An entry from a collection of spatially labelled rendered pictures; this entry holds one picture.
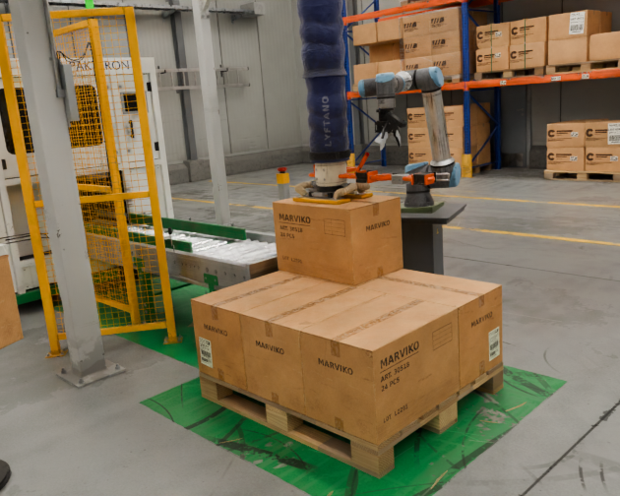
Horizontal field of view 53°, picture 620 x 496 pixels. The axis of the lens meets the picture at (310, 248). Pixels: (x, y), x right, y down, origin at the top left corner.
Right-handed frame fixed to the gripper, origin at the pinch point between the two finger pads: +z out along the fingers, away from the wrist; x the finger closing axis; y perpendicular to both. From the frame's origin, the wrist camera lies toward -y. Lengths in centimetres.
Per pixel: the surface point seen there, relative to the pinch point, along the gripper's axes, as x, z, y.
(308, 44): 12, -54, 41
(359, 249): 16, 49, 11
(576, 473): 32, 122, -108
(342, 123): 1.2, -13.6, 30.6
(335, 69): 4, -41, 31
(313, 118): 12.0, -17.3, 41.4
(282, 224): 21, 40, 63
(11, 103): 107, -38, 198
